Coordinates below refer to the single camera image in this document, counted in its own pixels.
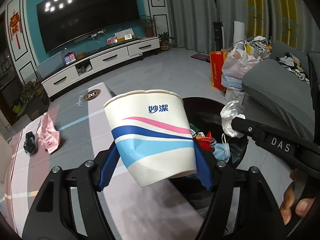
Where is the blue face mask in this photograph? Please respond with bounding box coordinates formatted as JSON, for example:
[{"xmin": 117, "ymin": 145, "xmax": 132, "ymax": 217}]
[{"xmin": 210, "ymin": 133, "xmax": 231, "ymax": 163}]

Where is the white tissue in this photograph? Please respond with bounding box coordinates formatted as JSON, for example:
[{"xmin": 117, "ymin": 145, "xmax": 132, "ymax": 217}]
[{"xmin": 220, "ymin": 100, "xmax": 246, "ymax": 138}]

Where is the white paper cup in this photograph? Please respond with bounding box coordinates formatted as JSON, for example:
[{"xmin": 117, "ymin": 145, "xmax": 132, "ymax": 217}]
[{"xmin": 104, "ymin": 89, "xmax": 197, "ymax": 187}]

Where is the pink plastic wrapper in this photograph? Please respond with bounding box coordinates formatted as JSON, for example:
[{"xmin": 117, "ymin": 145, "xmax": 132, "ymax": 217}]
[{"xmin": 37, "ymin": 113, "xmax": 60, "ymax": 154}]

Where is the black item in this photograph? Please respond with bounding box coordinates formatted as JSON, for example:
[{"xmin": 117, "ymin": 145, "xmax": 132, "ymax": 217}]
[{"xmin": 23, "ymin": 132, "xmax": 37, "ymax": 155}]

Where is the red yellow snack bag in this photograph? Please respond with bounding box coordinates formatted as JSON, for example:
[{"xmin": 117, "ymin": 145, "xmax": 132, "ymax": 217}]
[{"xmin": 196, "ymin": 131, "xmax": 216, "ymax": 153}]

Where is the green snack bag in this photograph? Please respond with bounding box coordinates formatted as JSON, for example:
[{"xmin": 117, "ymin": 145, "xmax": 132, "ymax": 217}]
[{"xmin": 189, "ymin": 123, "xmax": 205, "ymax": 137}]

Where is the black trash bin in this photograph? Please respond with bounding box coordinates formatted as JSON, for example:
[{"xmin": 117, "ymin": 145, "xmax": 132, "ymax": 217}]
[{"xmin": 169, "ymin": 97, "xmax": 248, "ymax": 211}]

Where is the person's right hand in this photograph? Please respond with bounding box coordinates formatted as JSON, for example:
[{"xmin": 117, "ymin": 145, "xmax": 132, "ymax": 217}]
[{"xmin": 279, "ymin": 169, "xmax": 317, "ymax": 225}]

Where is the grey sofa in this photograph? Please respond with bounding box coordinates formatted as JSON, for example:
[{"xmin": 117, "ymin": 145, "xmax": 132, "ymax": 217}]
[{"xmin": 242, "ymin": 41, "xmax": 315, "ymax": 141}]

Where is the plaid tablecloth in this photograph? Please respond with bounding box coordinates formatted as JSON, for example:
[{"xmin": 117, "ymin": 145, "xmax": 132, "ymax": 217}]
[{"xmin": 1, "ymin": 83, "xmax": 203, "ymax": 239}]

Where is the white pink plastic bag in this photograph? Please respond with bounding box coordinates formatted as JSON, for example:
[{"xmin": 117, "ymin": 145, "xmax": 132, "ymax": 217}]
[{"xmin": 221, "ymin": 42, "xmax": 260, "ymax": 90}]

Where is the red paper shopping bag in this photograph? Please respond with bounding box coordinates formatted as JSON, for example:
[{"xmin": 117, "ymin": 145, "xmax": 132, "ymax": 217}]
[{"xmin": 209, "ymin": 50, "xmax": 229, "ymax": 92}]

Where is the large left potted plant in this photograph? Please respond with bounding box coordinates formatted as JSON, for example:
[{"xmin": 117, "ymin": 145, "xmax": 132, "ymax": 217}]
[{"xmin": 21, "ymin": 79, "xmax": 49, "ymax": 121}]

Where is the white cylinder air purifier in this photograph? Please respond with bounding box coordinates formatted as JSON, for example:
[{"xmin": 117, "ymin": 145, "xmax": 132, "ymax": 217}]
[{"xmin": 233, "ymin": 21, "xmax": 246, "ymax": 50}]

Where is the upright vacuum cleaner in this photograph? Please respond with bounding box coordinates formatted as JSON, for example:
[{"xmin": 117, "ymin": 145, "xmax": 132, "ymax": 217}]
[{"xmin": 213, "ymin": 0, "xmax": 224, "ymax": 51}]

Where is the white tv cabinet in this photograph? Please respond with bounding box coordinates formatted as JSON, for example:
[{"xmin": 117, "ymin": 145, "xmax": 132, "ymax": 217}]
[{"xmin": 42, "ymin": 37, "xmax": 160, "ymax": 98}]

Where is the yellow patterned curtain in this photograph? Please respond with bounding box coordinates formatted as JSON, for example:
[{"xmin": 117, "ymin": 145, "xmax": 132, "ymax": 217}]
[{"xmin": 247, "ymin": 0, "xmax": 298, "ymax": 48}]

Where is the small potted plant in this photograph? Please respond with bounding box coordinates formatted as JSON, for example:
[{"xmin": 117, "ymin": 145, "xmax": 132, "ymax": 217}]
[{"xmin": 158, "ymin": 31, "xmax": 175, "ymax": 51}]

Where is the grey curtain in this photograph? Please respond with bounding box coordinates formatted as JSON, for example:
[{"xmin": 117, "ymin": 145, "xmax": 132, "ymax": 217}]
[{"xmin": 167, "ymin": 0, "xmax": 319, "ymax": 53}]

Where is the potted plant by tv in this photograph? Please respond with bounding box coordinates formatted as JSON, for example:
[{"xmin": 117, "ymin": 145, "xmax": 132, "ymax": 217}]
[{"xmin": 139, "ymin": 15, "xmax": 157, "ymax": 37}]

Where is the large black television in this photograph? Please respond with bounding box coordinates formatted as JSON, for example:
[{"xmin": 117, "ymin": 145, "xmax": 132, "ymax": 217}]
[{"xmin": 37, "ymin": 0, "xmax": 139, "ymax": 53}]

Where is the left red knot decoration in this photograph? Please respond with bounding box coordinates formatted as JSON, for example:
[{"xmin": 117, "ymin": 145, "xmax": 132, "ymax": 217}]
[{"xmin": 9, "ymin": 10, "xmax": 23, "ymax": 50}]

